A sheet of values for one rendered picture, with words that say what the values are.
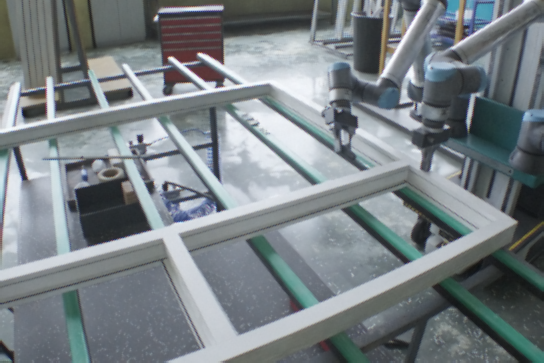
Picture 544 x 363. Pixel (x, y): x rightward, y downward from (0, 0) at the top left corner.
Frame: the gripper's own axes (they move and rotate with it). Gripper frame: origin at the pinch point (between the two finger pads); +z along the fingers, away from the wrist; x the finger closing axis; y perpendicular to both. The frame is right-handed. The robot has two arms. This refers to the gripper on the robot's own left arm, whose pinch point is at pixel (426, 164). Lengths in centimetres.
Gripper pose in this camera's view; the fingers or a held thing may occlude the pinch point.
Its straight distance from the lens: 148.1
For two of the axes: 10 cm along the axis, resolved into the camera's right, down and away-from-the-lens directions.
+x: 8.8, -2.1, 4.2
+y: 4.7, 4.1, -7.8
